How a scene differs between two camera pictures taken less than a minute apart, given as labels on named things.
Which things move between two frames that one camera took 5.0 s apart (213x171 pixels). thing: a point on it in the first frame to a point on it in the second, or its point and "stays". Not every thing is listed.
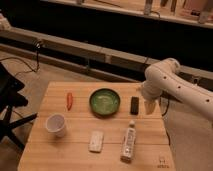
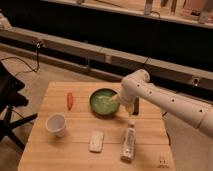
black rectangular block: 134,105 stays
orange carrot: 69,100 stays
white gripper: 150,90 to 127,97
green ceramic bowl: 104,102 stays
